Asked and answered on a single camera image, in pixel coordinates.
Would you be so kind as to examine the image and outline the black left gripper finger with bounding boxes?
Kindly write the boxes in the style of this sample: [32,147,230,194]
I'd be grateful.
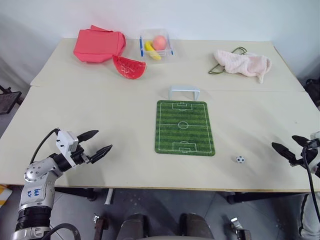
[88,144,114,165]
[76,129,100,144]

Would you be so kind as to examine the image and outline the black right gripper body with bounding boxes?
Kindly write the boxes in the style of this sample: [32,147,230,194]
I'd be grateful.
[289,140,320,169]

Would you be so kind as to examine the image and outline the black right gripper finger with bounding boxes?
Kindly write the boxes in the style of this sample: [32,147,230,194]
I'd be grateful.
[291,134,313,149]
[271,142,298,166]

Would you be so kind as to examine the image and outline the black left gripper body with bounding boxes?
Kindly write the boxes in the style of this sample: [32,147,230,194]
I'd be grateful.
[70,143,91,167]

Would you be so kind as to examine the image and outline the green soccer field mat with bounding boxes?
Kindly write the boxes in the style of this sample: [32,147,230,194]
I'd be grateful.
[154,99,216,157]

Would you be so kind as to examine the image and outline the white table leg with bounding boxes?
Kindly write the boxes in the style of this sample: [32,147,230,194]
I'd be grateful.
[104,188,115,206]

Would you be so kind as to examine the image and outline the red watermelon slice toy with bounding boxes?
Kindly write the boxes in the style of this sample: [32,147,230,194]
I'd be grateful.
[111,54,148,81]

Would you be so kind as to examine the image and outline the dark rounded shape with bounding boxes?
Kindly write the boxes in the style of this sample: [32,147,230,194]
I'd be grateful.
[116,212,151,240]
[179,212,214,240]

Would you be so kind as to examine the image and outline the yellow-white box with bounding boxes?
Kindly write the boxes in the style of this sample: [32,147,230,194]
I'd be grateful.
[0,184,14,209]

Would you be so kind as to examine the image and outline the red folded cloth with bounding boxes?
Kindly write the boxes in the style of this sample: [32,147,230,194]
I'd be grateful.
[72,24,127,65]

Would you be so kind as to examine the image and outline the pink fluffy towel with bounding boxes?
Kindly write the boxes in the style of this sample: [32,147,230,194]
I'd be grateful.
[212,49,273,85]

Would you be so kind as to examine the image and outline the yellow toy banana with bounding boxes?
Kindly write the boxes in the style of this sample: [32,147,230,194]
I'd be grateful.
[144,40,162,61]

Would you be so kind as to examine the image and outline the small grey toy goal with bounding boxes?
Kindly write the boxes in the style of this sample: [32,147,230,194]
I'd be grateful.
[167,85,201,102]

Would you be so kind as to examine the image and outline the clear plastic box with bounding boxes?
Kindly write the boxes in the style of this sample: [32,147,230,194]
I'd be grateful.
[138,28,176,62]

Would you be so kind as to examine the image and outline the pink toy peach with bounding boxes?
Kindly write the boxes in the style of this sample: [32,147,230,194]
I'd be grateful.
[152,35,168,51]

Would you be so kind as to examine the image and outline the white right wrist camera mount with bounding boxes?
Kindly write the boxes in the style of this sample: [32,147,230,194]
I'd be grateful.
[309,130,320,151]

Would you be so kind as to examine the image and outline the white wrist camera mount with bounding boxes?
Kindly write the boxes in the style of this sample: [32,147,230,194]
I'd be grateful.
[55,128,81,169]
[309,130,320,151]

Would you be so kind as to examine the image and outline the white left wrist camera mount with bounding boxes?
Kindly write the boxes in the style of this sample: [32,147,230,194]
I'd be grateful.
[55,128,81,169]

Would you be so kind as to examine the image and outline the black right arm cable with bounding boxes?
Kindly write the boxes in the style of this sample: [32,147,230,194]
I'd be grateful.
[301,146,320,217]

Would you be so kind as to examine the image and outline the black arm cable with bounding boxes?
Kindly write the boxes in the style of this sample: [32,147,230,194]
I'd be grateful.
[29,128,61,165]
[301,146,320,217]

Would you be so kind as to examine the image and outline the black table frame bar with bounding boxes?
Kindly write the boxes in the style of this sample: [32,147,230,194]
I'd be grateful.
[226,191,312,205]
[53,186,98,203]

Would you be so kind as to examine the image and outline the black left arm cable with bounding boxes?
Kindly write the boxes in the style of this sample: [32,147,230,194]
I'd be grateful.
[29,128,61,165]

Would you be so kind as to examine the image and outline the black equipment with cables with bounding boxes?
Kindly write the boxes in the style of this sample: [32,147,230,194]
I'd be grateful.
[304,78,320,111]

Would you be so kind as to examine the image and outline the metal clamp bracket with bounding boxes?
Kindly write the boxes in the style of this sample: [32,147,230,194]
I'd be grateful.
[228,216,251,240]
[92,213,111,240]

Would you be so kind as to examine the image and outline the black metal frame stand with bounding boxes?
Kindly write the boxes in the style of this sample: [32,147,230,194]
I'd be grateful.
[0,84,22,116]

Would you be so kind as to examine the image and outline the green wire clothes hanger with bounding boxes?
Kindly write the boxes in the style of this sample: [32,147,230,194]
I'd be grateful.
[207,46,249,76]

